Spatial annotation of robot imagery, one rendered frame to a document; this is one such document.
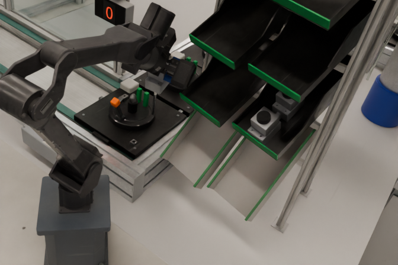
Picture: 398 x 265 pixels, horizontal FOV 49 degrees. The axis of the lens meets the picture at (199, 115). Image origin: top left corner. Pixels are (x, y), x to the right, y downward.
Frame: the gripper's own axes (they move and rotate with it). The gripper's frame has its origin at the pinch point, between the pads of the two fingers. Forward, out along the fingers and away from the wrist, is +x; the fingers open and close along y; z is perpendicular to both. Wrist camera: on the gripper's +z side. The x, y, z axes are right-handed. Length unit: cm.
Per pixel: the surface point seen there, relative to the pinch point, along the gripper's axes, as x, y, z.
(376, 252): 75, -82, -28
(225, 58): -13.2, -16.3, 5.9
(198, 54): 59, 8, 12
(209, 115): -2.7, -16.1, -6.1
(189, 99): -0.7, -9.9, -4.7
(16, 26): 44, 73, -6
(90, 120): 18.1, 18.9, -21.8
